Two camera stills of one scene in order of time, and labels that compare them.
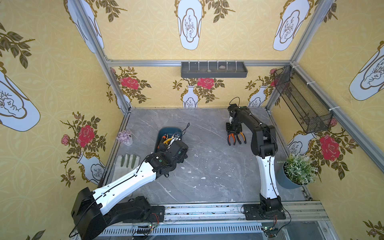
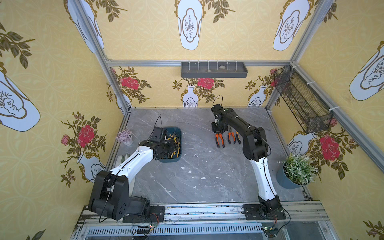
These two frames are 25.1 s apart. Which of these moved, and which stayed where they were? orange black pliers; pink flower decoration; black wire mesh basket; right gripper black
Moved: right gripper black
Stayed: pink flower decoration; black wire mesh basket; orange black pliers
